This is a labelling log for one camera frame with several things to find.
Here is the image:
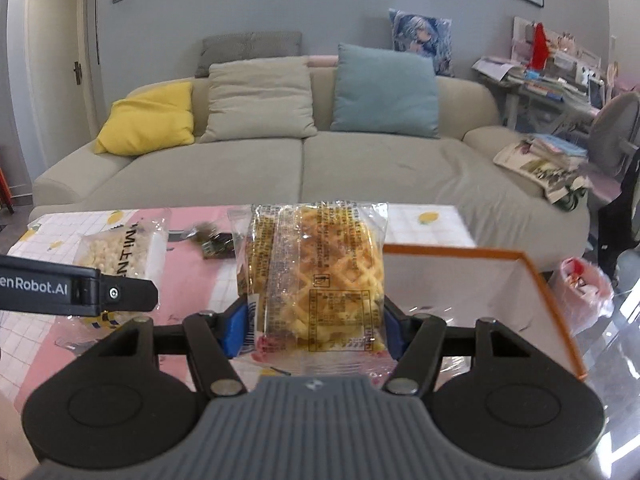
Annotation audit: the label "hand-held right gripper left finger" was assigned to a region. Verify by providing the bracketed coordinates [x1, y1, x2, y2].
[75, 300, 250, 397]

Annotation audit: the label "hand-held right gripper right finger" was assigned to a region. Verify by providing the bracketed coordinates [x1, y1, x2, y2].
[382, 305, 556, 397]

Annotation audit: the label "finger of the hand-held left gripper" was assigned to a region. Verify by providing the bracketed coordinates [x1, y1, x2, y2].
[72, 275, 160, 319]

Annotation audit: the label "clear popcorn packet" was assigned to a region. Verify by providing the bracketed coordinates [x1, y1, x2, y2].
[71, 217, 170, 331]

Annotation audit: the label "white box with orange edge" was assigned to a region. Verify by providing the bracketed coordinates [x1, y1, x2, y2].
[381, 241, 590, 382]

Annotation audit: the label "clear waffle packet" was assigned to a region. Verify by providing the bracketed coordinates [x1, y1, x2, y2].
[234, 201, 391, 362]

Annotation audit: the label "pink printed tablecloth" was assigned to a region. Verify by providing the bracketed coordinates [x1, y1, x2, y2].
[0, 204, 477, 403]

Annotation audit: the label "dark green snack packet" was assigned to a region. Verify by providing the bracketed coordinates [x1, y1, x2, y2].
[201, 231, 237, 259]

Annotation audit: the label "red stool legs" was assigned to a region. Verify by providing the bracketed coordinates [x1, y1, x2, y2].
[0, 157, 15, 217]

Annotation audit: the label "beige sofa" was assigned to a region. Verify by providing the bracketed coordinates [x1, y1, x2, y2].
[30, 55, 592, 272]

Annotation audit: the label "yellow pillow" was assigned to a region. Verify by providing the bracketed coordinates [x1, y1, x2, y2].
[94, 81, 196, 156]

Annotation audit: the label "red and white plastic bag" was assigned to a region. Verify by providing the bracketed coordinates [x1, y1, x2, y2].
[554, 256, 615, 337]

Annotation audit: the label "white door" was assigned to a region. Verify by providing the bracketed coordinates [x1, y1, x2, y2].
[7, 0, 98, 198]

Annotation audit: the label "pile of magazines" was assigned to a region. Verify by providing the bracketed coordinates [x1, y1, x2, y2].
[492, 134, 595, 212]

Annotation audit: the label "beige pillow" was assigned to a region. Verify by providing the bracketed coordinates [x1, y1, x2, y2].
[199, 56, 319, 143]

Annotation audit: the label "light blue pillow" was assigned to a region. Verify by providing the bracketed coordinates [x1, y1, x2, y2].
[329, 42, 442, 139]

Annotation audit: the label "black chair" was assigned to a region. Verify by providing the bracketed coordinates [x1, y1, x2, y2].
[596, 152, 640, 281]

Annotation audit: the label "grey pillow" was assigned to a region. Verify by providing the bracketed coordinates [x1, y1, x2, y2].
[194, 31, 304, 79]

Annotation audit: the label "blue printed figure pillow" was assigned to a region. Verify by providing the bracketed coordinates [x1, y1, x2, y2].
[388, 8, 456, 78]

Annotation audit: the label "cluttered desk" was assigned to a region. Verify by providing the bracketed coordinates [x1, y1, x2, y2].
[472, 16, 621, 136]

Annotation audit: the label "white standing fan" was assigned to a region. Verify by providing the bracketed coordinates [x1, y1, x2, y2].
[584, 91, 640, 183]

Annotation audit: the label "red ornament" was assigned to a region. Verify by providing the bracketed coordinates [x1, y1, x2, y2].
[530, 21, 552, 70]

